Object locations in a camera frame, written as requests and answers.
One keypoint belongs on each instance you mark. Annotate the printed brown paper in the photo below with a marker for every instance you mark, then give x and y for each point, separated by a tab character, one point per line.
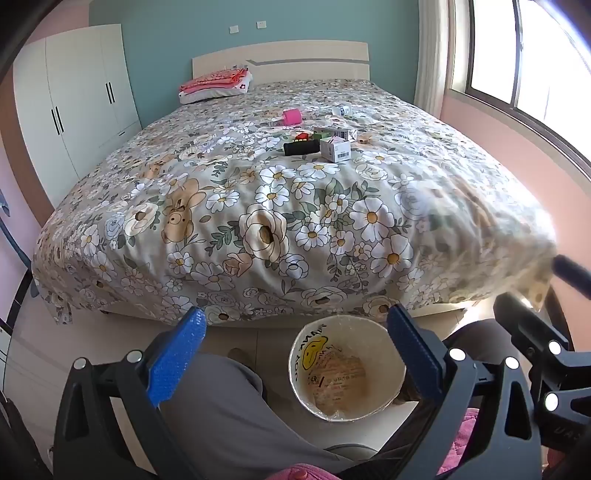
339	378

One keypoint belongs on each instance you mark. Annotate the white barcode box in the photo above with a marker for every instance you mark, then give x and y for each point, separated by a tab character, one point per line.
336	148

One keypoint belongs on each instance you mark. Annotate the smiley print plastic bag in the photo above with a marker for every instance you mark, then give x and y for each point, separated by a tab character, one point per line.
314	350

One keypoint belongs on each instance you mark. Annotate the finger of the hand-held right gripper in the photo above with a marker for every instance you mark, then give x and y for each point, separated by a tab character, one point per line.
575	274
526	321

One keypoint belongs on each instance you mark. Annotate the pink folded blanket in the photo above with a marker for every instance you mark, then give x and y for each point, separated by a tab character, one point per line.
217	79

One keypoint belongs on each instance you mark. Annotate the pink garment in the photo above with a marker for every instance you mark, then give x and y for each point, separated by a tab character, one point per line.
302	473

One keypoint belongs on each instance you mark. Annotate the window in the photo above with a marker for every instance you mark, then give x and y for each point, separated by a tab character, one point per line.
521	55

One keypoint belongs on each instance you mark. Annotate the dark green toy block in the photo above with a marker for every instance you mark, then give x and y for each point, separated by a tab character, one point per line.
318	137

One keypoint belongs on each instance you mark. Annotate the red toy block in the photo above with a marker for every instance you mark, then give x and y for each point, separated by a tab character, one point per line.
302	136

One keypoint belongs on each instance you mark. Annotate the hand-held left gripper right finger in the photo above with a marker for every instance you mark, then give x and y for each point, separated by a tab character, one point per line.
418	355

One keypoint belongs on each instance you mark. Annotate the white bottle blue label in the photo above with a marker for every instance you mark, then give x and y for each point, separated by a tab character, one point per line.
341	110

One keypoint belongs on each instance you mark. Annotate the white milk carton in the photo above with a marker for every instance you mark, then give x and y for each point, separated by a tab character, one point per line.
346	134

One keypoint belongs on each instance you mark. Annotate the pink cup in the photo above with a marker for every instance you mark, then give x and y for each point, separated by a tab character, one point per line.
293	117

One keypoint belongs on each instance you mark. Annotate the beige bed headboard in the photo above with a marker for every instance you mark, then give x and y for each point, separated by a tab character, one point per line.
300	60

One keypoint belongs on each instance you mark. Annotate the white wardrobe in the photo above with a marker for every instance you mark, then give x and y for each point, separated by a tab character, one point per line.
78	92

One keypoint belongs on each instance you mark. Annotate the white pillow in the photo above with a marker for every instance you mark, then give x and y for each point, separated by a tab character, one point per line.
207	94

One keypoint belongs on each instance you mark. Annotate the white curtain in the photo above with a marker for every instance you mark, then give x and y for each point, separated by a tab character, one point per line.
438	60

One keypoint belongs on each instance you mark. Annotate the brown slipper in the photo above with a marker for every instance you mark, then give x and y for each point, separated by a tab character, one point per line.
238	357

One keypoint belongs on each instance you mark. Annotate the person's left leg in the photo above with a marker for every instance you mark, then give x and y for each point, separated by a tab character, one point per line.
217	415

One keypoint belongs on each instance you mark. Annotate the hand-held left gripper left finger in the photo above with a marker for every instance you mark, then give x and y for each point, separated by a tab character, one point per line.
180	355

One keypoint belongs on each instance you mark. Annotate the bed with floral sheet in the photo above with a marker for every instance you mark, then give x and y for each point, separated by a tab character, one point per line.
231	207

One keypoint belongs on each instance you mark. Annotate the white round waste bin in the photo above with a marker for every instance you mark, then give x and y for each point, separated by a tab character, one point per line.
392	392

